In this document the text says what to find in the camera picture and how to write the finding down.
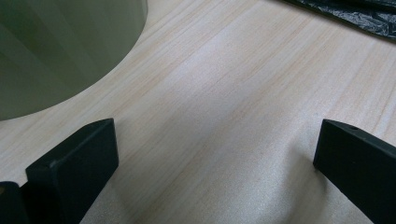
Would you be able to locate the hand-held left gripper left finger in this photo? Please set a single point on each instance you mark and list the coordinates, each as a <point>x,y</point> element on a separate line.
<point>74,168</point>

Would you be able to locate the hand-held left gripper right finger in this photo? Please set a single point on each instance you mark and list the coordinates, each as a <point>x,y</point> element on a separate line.
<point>358,168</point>

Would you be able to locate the green plastic trash bin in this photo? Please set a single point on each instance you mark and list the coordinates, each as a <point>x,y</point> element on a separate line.
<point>56,49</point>

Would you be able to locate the black plastic trash bag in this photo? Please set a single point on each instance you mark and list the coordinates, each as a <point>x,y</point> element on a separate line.
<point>358,14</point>

